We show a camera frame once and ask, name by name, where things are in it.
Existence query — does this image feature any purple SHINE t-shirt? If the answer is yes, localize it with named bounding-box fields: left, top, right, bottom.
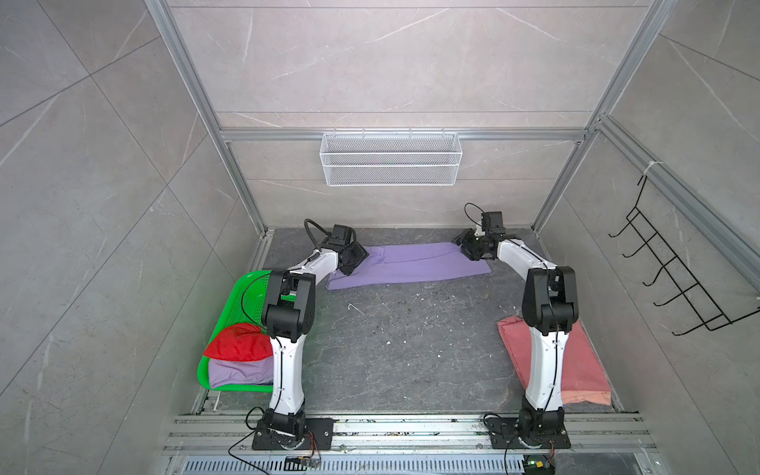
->
left=327, top=243, right=491, bottom=291

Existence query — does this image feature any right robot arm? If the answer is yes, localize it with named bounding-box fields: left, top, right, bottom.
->
left=453, top=211, right=579, bottom=449

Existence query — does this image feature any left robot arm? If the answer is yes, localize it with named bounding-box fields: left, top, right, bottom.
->
left=261, top=219, right=368, bottom=441

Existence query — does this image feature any green plastic basket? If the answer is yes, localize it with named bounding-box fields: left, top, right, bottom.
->
left=197, top=270, right=274, bottom=393

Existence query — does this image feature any red t-shirt in basket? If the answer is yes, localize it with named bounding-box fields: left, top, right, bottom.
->
left=204, top=323, right=273, bottom=361

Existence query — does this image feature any lilac t-shirt in basket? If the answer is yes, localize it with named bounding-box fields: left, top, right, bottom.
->
left=208, top=356, right=274, bottom=389

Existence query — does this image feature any folded pink t-shirt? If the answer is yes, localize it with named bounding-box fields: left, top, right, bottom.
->
left=497, top=317, right=612, bottom=406

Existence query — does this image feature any white wire mesh shelf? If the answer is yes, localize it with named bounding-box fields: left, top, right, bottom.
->
left=320, top=132, right=463, bottom=187

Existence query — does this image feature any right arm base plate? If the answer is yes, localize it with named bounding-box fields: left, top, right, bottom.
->
left=482, top=413, right=571, bottom=449

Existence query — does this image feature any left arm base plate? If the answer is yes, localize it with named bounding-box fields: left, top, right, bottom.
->
left=251, top=418, right=336, bottom=451

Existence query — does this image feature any aluminium rail base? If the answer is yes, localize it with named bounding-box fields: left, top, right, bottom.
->
left=160, top=413, right=668, bottom=474

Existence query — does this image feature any black wire hook rack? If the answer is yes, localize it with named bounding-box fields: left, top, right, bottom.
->
left=608, top=175, right=759, bottom=336

